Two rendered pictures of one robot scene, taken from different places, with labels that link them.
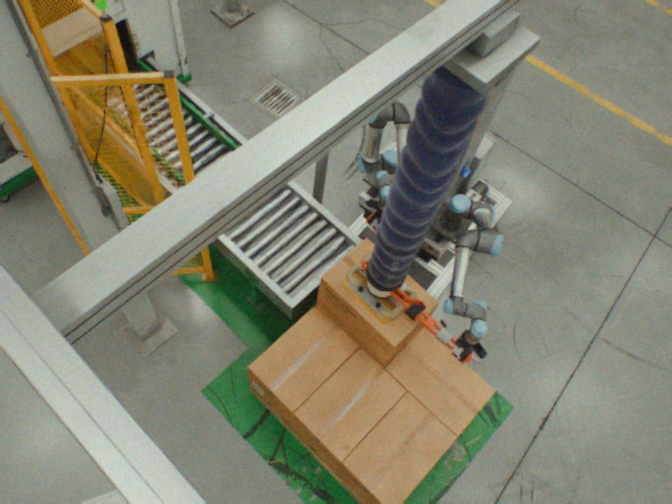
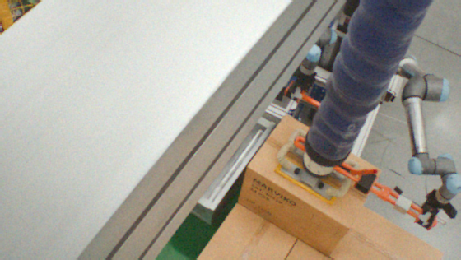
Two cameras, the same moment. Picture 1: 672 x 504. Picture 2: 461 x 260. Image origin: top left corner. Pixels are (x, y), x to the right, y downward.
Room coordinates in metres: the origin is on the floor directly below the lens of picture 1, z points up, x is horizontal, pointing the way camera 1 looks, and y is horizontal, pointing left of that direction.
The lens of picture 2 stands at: (0.28, 0.42, 3.22)
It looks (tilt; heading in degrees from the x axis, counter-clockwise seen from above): 56 degrees down; 349
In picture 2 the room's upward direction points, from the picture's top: 10 degrees clockwise
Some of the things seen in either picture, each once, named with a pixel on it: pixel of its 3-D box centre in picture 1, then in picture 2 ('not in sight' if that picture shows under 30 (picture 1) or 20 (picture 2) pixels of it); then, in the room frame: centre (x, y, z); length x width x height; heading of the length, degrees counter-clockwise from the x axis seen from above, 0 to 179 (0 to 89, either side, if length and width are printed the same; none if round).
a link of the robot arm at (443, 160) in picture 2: (475, 312); (443, 166); (1.32, -0.77, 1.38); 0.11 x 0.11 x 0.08; 88
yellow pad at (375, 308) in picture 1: (369, 297); (308, 179); (1.47, -0.25, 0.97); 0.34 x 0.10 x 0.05; 55
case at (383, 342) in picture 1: (375, 303); (308, 186); (1.55, -0.31, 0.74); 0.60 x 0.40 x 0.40; 55
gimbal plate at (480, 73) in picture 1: (474, 39); not in sight; (1.55, -0.31, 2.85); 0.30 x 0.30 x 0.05; 56
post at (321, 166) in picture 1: (319, 186); not in sight; (2.50, 0.20, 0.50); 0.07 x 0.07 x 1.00; 56
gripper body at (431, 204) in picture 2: (467, 340); (435, 201); (1.22, -0.78, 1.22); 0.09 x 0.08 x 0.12; 55
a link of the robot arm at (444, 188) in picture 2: (477, 330); (451, 186); (1.22, -0.79, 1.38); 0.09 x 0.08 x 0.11; 178
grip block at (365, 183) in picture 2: (415, 309); (365, 181); (1.41, -0.51, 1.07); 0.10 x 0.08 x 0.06; 145
